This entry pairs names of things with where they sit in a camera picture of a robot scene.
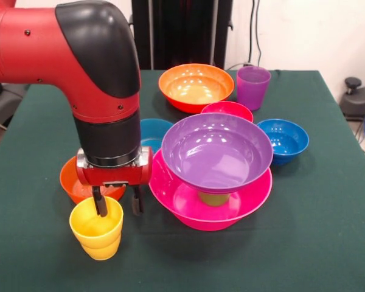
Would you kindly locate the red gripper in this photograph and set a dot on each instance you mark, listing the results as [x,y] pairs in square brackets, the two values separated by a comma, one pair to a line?
[115,176]

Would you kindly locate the yellow cup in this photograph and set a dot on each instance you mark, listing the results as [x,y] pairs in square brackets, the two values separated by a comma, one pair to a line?
[97,237]

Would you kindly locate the large pink bowl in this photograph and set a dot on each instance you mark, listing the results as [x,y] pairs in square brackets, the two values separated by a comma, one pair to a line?
[164,188]

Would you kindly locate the light blue bowl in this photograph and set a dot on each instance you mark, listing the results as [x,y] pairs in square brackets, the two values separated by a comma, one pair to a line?
[155,130]

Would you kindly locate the green cup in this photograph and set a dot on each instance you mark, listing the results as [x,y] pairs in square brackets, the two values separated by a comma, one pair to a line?
[214,199]

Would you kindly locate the large purple bowl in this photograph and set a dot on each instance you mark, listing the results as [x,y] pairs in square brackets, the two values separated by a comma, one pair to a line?
[216,158]

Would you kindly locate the dark blue bowl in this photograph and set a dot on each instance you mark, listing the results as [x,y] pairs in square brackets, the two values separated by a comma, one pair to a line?
[292,143]

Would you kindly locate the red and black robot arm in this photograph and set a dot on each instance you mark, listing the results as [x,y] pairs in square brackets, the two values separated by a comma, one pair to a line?
[33,45]

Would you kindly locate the small orange-red bowl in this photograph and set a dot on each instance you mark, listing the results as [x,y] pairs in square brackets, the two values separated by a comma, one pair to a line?
[68,179]

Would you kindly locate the large orange bowl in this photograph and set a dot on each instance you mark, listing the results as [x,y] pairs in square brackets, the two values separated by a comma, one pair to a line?
[194,91]

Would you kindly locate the small red bowl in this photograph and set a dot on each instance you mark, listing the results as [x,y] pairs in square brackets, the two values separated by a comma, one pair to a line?
[228,107]

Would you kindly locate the black stand base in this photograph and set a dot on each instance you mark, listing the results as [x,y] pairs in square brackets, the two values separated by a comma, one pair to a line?
[6,103]

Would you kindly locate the purple cup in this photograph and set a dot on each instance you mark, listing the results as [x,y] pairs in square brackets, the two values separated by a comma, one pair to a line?
[252,94]

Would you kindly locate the dark green table cloth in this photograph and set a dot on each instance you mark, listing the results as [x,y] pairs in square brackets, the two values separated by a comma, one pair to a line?
[307,213]

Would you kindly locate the black stand with knob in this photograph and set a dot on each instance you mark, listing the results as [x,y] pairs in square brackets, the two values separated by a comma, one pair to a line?
[359,100]

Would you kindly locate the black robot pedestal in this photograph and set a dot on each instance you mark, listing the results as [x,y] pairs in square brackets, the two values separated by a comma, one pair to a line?
[182,30]

